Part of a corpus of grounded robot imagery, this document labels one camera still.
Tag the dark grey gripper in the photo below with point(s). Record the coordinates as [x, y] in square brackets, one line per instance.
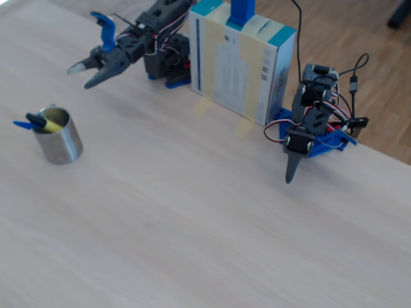
[113, 63]

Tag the camera-less arm gripper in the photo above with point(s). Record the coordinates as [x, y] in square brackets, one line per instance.
[298, 144]

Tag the yellow highlighter pen black cap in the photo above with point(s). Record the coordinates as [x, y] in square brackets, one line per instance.
[53, 125]

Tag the silver metal cup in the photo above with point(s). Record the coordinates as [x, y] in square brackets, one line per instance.
[61, 147]

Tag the blue ballpoint pen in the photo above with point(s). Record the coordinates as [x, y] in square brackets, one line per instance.
[20, 124]

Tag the yellow masking tape strip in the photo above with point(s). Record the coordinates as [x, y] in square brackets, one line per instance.
[202, 109]

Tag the white and teal cardboard box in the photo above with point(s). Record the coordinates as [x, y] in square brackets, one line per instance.
[231, 64]

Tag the black furniture foot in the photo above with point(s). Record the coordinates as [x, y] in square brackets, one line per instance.
[401, 17]

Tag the wrist camera on blue mount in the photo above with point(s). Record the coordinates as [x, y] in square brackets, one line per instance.
[107, 35]

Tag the blue base plate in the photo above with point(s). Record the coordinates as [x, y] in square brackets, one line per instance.
[327, 141]
[175, 84]

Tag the dark grey arm with camera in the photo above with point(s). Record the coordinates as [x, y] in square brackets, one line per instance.
[154, 16]

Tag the dark grey arm without camera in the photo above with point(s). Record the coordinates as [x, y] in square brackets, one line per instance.
[321, 77]

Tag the blue upright post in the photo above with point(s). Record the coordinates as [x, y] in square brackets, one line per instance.
[241, 13]

